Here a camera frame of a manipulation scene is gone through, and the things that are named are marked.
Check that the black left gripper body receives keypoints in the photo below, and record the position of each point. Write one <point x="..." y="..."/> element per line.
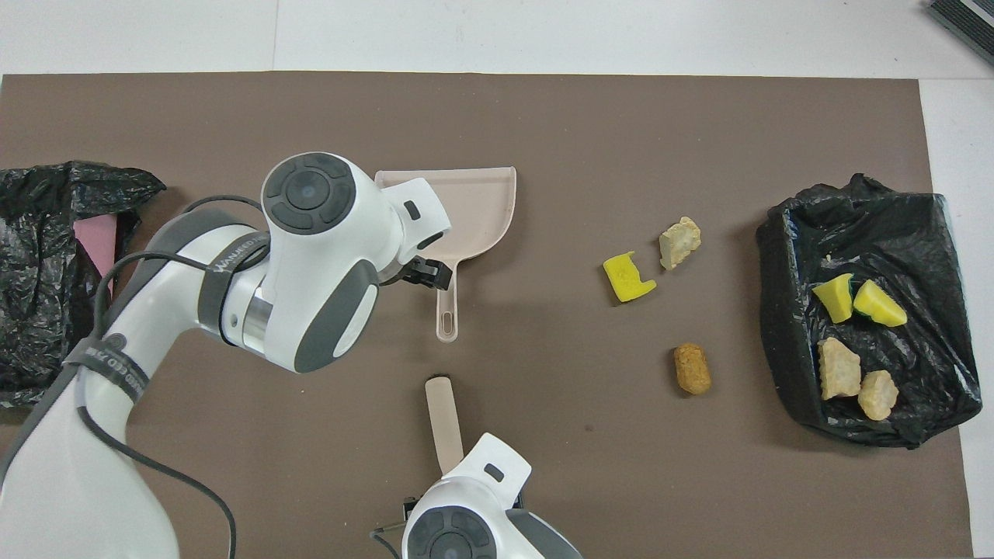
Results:
<point x="427" y="273"/>

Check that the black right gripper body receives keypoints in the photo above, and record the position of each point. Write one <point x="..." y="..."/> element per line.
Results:
<point x="408" y="512"/>

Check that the beige plastic dustpan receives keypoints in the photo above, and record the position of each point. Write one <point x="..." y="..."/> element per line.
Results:
<point x="481" y="217"/>

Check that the beige hand brush black bristles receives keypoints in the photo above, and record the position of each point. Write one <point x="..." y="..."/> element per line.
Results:
<point x="444" y="423"/>

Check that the notched yellow sponge piece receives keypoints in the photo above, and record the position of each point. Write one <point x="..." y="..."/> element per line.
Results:
<point x="625" y="283"/>

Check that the pale cream foam chunk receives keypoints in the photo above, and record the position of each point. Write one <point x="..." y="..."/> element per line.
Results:
<point x="678" y="242"/>

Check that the brown cork nugget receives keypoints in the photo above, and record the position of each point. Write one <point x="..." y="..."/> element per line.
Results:
<point x="691" y="369"/>

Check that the small yellow sponge piece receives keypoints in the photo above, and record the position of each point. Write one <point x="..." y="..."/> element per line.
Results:
<point x="835" y="299"/>

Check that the pale beige foam chunk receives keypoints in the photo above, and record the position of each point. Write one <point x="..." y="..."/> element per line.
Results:
<point x="839" y="373"/>

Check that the green topped yellow sponge piece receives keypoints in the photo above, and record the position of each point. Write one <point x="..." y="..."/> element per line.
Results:
<point x="881" y="307"/>

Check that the tan croissant piece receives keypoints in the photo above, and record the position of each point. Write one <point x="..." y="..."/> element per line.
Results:
<point x="877" y="396"/>

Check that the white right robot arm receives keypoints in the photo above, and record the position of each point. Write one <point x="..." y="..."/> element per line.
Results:
<point x="450" y="539"/>

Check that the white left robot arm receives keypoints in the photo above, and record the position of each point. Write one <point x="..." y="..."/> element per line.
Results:
<point x="311" y="190"/>

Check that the black bag lined bin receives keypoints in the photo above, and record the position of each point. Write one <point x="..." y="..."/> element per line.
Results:
<point x="792" y="310"/>

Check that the pink bin with black bag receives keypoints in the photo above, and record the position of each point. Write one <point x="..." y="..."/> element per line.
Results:
<point x="46" y="326"/>

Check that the brown table mat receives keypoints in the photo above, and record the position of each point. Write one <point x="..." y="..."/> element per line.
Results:
<point x="621" y="124"/>

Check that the dark grey ribbed device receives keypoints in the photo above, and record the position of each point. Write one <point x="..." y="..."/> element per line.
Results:
<point x="967" y="17"/>

